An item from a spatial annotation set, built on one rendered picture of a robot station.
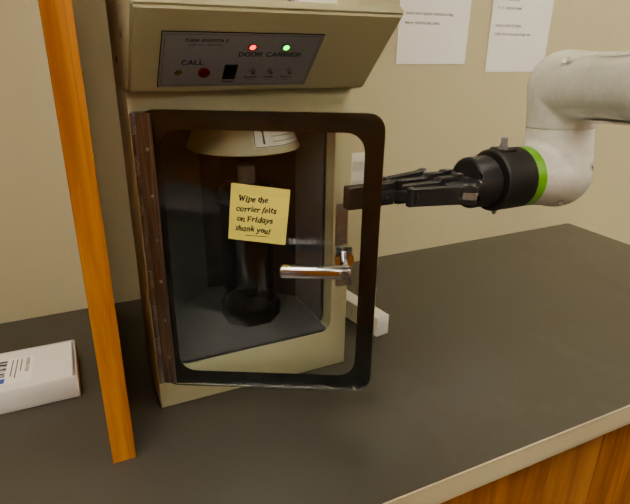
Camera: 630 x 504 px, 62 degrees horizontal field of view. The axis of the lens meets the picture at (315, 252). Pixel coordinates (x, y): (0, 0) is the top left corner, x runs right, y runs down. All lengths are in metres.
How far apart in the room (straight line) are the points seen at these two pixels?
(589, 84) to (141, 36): 0.55
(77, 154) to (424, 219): 1.07
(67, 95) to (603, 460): 1.00
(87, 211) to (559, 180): 0.65
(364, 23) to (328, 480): 0.57
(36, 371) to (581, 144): 0.91
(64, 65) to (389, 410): 0.64
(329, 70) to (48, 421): 0.65
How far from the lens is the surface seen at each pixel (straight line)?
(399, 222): 1.46
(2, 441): 0.90
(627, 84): 0.74
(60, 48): 0.61
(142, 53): 0.64
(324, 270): 0.66
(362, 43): 0.72
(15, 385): 0.94
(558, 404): 0.95
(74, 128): 0.62
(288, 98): 0.76
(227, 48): 0.65
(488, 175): 0.79
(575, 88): 0.82
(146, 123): 0.70
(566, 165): 0.88
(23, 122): 1.14
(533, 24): 1.64
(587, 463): 1.08
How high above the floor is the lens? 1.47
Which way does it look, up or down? 22 degrees down
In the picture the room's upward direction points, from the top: 1 degrees clockwise
